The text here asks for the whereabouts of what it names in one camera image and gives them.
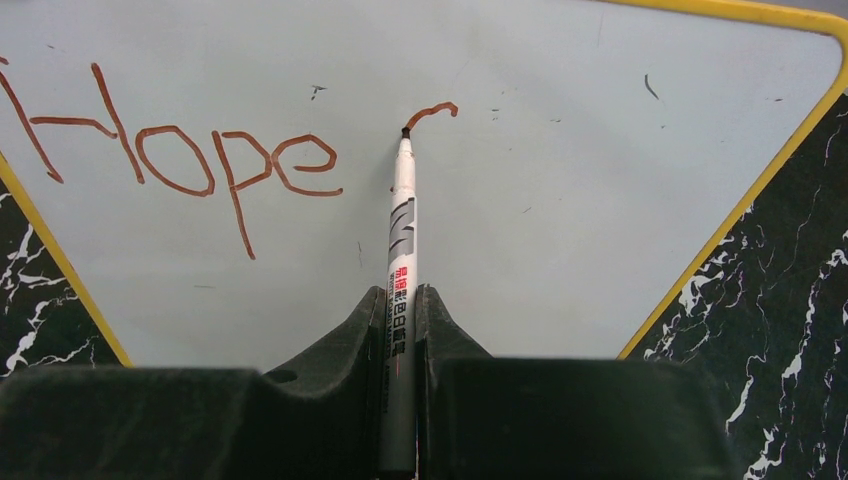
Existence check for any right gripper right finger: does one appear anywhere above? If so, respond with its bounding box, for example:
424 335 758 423
416 285 739 479

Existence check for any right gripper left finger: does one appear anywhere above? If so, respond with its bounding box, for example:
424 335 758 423
1 287 385 479

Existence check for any white whiteboard marker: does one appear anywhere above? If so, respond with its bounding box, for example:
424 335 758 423
377 127 418 479

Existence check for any yellow framed whiteboard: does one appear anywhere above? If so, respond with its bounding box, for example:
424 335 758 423
1 1 847 368

